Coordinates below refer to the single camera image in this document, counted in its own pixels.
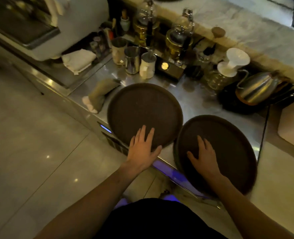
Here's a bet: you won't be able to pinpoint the person's left hand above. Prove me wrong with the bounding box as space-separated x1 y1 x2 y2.
123 125 162 172

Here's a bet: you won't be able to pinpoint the person's right hand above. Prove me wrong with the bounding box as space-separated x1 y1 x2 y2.
187 135 223 181

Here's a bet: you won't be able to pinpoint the round dark brown tray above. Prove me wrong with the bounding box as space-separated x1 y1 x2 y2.
173 115 258 197
107 83 184 150

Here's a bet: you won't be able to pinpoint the person's left forearm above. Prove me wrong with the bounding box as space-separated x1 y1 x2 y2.
34 164 144 239

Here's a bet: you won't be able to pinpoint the person's right forearm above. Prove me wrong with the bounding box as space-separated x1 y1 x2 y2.
208 173 294 239

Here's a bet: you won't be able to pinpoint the black kettle base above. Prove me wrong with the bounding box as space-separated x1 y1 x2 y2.
217 82 294 115

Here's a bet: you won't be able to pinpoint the grey-green rolled cloth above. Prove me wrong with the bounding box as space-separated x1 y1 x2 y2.
82 78 121 114

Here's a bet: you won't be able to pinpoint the glass coffee server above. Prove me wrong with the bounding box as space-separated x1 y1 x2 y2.
206 69 238 91

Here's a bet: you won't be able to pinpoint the white cup with tool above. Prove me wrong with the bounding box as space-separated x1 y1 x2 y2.
139 50 157 80

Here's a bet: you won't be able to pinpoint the person's black clothing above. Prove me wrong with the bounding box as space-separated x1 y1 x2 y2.
93 198 228 239

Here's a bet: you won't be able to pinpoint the black burner box with light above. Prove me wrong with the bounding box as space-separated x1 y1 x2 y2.
155 57 186 81

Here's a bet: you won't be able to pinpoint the steel milk pitcher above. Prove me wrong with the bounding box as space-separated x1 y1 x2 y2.
124 46 141 74

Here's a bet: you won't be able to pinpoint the steel gooseneck kettle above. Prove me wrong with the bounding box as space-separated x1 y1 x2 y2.
235 70 288 106

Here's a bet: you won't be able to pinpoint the white foam box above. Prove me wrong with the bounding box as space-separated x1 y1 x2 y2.
278 95 294 154

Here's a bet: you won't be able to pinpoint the white ceramic coffee dripper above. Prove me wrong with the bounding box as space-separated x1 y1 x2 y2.
217 48 251 78

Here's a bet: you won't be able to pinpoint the tall steel cup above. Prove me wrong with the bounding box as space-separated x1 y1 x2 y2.
111 37 128 66

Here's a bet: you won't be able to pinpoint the small glass jar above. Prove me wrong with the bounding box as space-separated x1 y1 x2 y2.
196 45 213 66

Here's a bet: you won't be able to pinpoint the stainless steel counter cabinet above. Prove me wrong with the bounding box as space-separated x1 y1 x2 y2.
0 35 268 209

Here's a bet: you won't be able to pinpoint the white folded cloth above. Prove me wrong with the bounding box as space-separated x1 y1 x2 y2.
61 49 97 75

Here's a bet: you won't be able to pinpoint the small shaker jars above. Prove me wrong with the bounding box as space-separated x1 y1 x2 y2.
89 36 106 58

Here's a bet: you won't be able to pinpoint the glass siphon coffee maker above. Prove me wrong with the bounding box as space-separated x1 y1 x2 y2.
133 0 160 48
165 8 195 68

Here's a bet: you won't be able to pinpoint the round cork lid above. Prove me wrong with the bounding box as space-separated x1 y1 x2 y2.
211 26 226 39

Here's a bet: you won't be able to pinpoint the green ceramic brush holder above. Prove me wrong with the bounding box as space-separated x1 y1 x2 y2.
119 9 131 32

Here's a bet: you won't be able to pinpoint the marble bar counter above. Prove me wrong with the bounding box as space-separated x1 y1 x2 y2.
120 0 294 91

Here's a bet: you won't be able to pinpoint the white espresso machine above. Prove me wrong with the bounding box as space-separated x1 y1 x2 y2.
0 0 110 61

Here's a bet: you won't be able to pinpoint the black cable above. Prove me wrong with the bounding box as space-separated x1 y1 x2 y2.
257 105 271 161

